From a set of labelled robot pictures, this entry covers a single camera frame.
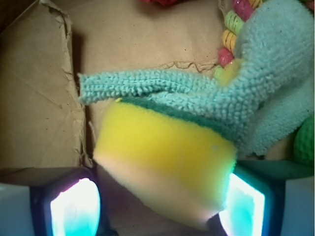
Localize red crumpled paper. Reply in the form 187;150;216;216
140;0;183;7

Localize multicolour rope toy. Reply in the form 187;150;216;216
213;0;315;83

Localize light blue microfiber cloth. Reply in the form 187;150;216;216
79;0;314;156

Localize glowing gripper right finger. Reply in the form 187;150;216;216
219;160;315;236

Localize brown paper bag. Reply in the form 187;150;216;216
0;0;230;168

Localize yellow green sponge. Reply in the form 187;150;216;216
94;99;237;230

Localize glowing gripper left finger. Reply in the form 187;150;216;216
0;167;110;236

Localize green rubber ball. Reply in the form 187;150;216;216
293;115;315;167

